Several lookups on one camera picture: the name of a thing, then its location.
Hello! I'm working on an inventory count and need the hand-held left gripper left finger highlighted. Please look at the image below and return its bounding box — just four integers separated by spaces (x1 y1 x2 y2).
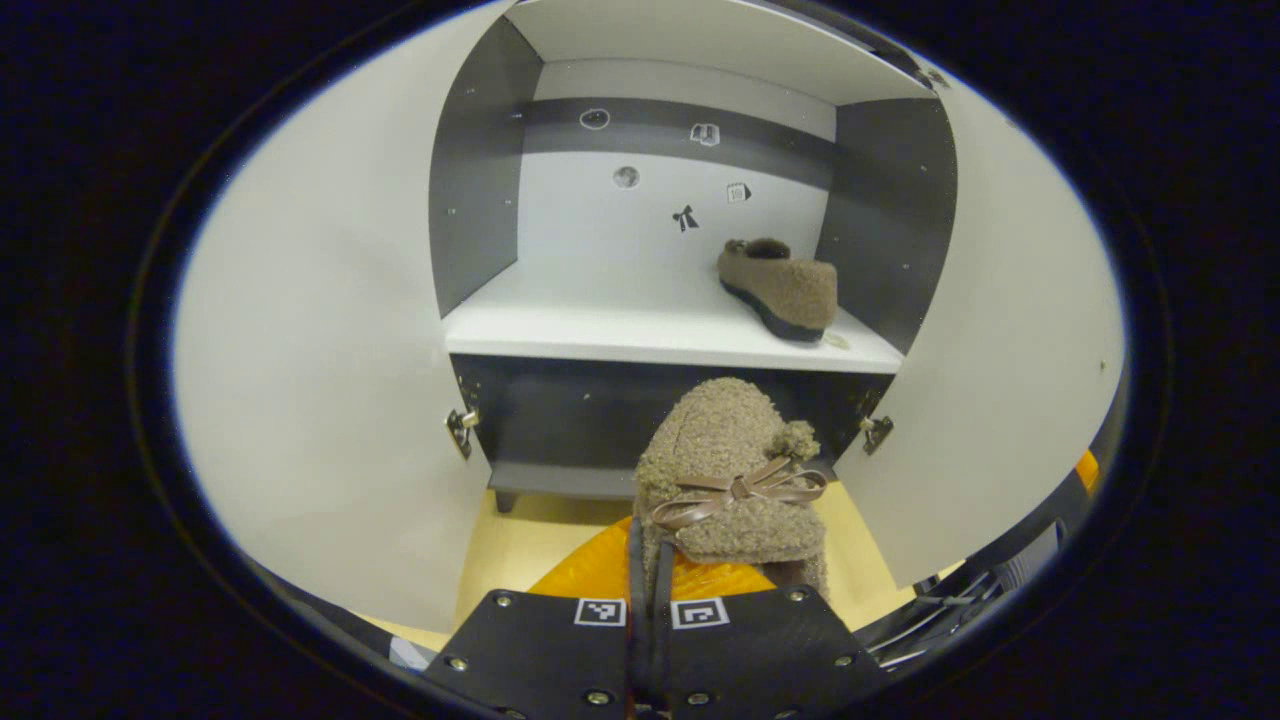
420 515 651 720

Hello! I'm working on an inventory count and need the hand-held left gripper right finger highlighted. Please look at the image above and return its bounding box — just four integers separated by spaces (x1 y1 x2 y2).
650 540 896 720

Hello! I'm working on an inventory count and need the white cabinet door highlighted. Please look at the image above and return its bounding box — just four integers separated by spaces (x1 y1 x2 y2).
172 0 521 636
835 70 1126 591

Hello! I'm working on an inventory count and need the brown fuzzy shoe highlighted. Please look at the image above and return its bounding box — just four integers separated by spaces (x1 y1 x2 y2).
716 237 839 343
635 377 831 601

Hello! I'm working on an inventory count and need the white shoe cabinet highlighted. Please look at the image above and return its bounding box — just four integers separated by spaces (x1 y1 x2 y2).
428 0 959 516

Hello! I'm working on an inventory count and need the white cabinet shelf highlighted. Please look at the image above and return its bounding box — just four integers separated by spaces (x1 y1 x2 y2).
505 0 936 106
443 255 906 376

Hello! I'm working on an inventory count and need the thin black cable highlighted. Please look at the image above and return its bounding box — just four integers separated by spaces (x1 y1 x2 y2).
870 565 1031 666

